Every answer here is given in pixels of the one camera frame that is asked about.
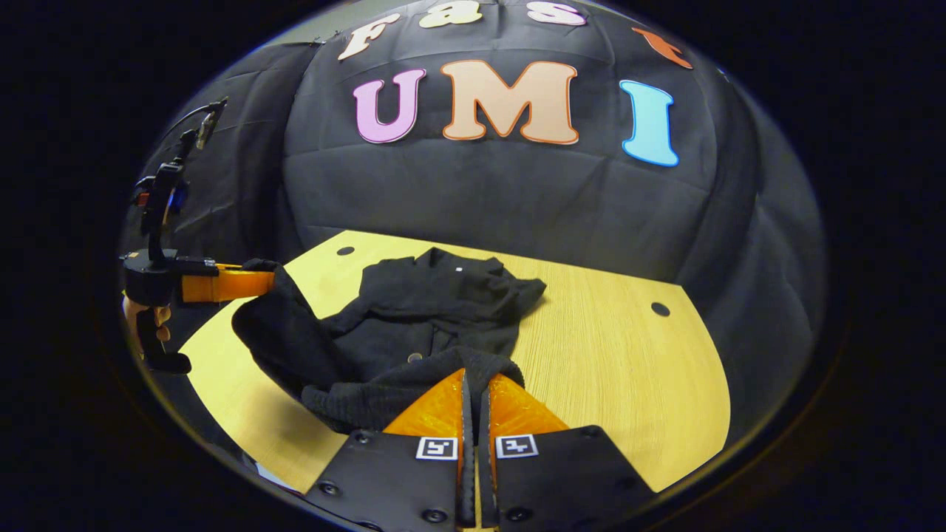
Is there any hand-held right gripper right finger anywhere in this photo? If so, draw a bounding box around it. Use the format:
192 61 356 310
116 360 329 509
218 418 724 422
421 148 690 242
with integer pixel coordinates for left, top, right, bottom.
478 372 656 530

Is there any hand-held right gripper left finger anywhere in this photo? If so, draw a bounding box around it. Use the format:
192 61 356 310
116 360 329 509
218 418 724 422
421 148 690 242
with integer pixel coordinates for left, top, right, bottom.
304 368 475 530

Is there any black buttoned cardigan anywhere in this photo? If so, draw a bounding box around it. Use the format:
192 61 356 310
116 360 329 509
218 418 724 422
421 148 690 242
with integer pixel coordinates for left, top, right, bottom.
231 247 548 436

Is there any black backdrop cloth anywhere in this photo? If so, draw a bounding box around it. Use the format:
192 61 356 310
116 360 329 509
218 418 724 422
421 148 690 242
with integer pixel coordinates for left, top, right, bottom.
120 0 826 444

